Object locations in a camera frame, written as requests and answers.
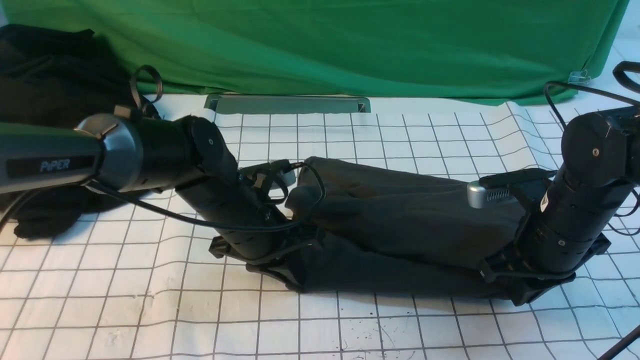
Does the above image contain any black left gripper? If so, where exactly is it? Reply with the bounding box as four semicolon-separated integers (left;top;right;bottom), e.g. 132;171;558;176
208;225;326;292

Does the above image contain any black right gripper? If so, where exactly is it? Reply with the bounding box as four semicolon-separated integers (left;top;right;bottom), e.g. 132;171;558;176
478;232;611;306

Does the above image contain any gray long-sleeve top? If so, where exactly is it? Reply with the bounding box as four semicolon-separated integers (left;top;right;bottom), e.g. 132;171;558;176
285;156;541;301

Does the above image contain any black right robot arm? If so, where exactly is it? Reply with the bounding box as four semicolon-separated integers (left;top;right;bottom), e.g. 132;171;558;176
467;105;639;306

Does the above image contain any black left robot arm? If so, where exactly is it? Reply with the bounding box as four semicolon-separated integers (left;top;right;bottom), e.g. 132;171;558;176
1;114;326;291

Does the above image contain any white grid paper mat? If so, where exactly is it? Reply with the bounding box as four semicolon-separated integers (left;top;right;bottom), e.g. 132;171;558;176
0;95;639;360

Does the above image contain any silver binder clip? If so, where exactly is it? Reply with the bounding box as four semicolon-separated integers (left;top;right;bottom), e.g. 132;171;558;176
567;69;592;85

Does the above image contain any green backdrop cloth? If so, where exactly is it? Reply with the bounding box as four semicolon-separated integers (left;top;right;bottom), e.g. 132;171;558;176
1;0;629;105

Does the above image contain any black crumpled garment pile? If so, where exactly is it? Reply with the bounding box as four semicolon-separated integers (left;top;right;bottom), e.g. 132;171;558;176
1;23;164;240

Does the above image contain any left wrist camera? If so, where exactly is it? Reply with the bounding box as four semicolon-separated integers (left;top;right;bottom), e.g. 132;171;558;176
238;159;297;205

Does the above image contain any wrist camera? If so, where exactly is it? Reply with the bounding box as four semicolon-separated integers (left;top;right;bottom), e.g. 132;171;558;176
466;168;557;209
238;159;297;205

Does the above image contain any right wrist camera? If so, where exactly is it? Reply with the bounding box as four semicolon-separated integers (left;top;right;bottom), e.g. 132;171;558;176
466;168;557;209

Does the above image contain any black right camera cable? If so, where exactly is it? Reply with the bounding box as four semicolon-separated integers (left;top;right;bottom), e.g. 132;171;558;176
543;61;640;238

